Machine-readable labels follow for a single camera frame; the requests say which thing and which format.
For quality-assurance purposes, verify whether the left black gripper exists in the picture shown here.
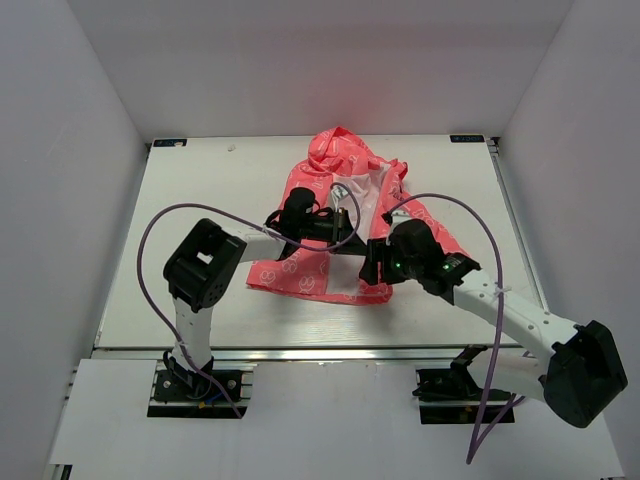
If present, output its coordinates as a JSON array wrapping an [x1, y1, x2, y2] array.
[[297, 208, 367, 257]]

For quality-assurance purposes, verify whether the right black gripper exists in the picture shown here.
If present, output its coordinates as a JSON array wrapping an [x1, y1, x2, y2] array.
[[359, 237, 422, 286]]

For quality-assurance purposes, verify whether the pink hooded kids jacket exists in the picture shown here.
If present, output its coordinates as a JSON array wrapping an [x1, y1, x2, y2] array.
[[246, 127, 470, 306]]

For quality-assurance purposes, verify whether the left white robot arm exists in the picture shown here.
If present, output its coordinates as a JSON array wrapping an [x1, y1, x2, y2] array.
[[163, 207, 367, 399]]

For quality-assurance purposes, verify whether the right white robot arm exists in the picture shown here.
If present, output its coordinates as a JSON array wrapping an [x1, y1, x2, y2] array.
[[360, 233, 628, 428]]

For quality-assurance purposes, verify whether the right blue corner label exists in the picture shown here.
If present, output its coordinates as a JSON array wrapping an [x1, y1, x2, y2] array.
[[449, 134, 485, 143]]

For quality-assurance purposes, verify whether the blue corner label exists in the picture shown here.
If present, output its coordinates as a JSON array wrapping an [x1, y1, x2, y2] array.
[[449, 134, 485, 143], [152, 139, 187, 148]]

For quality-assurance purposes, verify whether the left blue corner label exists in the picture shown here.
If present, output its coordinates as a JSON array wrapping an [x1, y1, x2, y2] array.
[[152, 139, 187, 148]]

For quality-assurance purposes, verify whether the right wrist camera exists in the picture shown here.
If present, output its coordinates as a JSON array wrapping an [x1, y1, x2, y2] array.
[[382, 210, 444, 255]]

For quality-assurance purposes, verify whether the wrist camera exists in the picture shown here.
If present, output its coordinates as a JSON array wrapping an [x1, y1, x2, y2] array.
[[382, 210, 444, 255], [266, 187, 316, 228]]

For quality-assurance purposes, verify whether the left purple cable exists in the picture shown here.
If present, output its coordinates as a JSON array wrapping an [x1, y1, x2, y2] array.
[[136, 183, 362, 419]]

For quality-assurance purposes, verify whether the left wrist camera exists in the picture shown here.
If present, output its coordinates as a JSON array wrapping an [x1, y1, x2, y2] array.
[[266, 187, 316, 228]]

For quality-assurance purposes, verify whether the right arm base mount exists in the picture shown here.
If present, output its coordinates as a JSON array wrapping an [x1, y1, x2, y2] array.
[[412, 345, 488, 425]]

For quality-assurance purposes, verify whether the aluminium front rail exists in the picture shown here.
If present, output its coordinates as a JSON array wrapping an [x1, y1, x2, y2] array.
[[92, 343, 551, 364]]

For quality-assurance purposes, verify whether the aluminium rail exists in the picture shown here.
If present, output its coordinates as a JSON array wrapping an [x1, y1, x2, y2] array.
[[486, 137, 548, 310], [92, 343, 551, 364]]

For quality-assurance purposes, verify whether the aluminium right side rail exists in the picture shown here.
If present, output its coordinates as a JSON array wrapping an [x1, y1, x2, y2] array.
[[486, 137, 548, 310]]

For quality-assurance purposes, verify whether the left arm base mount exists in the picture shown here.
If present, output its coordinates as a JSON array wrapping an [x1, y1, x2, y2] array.
[[147, 350, 253, 420]]

